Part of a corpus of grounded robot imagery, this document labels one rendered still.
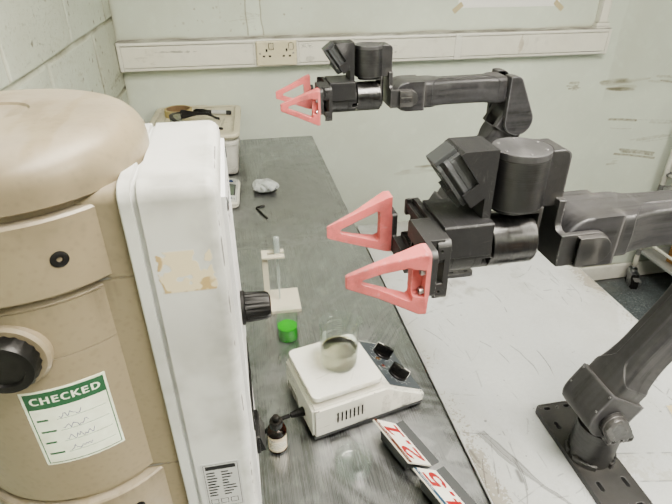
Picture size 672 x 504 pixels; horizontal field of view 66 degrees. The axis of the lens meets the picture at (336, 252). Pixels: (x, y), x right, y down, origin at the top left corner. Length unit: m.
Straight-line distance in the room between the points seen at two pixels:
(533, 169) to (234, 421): 0.37
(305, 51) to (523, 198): 1.59
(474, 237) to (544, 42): 1.88
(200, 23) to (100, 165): 1.87
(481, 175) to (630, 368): 0.38
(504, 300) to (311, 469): 0.59
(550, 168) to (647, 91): 2.25
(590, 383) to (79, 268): 0.71
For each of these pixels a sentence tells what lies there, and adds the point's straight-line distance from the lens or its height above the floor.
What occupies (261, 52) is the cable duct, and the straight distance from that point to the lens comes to 2.01.
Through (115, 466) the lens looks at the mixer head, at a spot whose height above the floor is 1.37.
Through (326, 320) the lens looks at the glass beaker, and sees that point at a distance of 0.83.
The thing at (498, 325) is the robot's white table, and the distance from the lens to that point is 1.12.
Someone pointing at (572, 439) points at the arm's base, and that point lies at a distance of 0.89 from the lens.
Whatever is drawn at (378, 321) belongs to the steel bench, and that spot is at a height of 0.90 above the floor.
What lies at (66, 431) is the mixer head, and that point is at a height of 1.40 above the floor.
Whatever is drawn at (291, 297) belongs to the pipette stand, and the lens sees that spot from 1.13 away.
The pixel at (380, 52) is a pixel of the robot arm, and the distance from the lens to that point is 1.07.
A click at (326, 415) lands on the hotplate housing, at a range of 0.82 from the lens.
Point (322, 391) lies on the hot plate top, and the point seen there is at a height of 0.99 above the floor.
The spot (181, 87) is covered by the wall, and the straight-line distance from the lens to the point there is 2.09.
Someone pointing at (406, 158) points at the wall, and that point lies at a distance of 2.30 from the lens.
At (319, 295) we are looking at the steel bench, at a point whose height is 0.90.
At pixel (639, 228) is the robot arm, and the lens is 0.63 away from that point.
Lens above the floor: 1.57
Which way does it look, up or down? 31 degrees down
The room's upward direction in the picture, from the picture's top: straight up
